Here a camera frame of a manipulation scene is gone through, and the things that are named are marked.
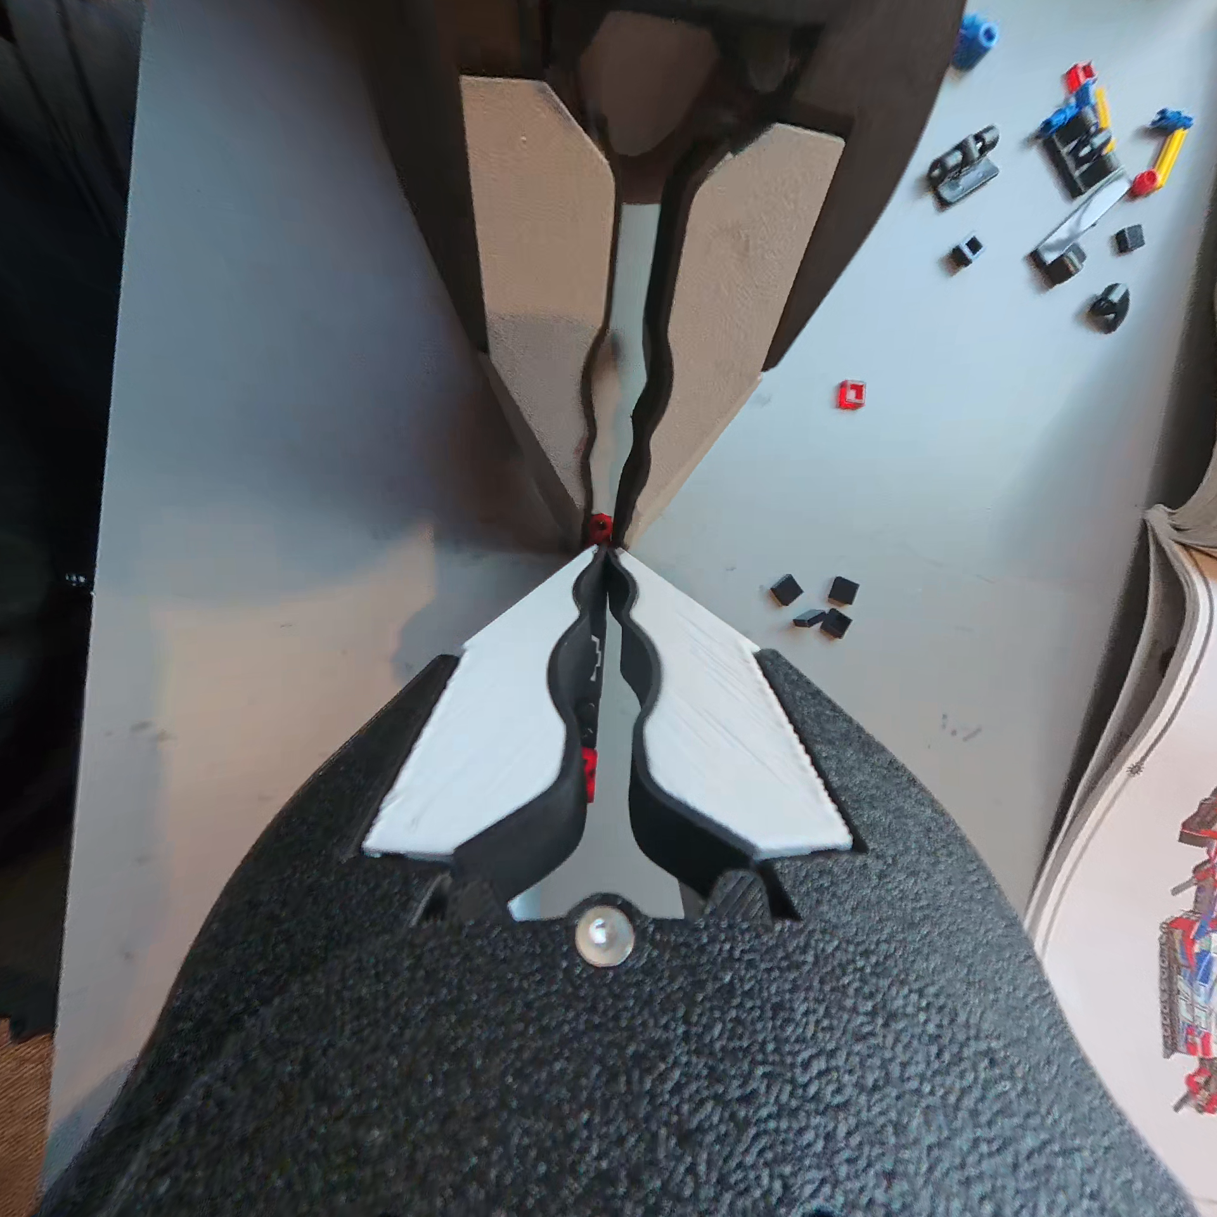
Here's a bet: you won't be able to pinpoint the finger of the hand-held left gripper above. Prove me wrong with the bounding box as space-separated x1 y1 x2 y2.
616 122 848 554
460 75 615 551

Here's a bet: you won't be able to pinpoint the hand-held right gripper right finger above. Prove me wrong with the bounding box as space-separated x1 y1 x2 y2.
608 553 854 900

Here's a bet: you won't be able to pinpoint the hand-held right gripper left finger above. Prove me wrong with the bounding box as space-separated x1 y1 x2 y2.
364 550 610 900

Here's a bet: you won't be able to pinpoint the black brick strip red studs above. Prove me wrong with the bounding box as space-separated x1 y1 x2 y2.
576 514 619 805

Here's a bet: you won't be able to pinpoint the scattered loose toy brick parts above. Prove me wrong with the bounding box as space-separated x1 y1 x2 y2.
928 11 1194 337

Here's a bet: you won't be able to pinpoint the open instruction booklet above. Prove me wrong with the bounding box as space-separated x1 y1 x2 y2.
1022 419 1217 1217

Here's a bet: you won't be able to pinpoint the person's black clothed legs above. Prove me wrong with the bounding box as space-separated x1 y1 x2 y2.
0 0 144 1042

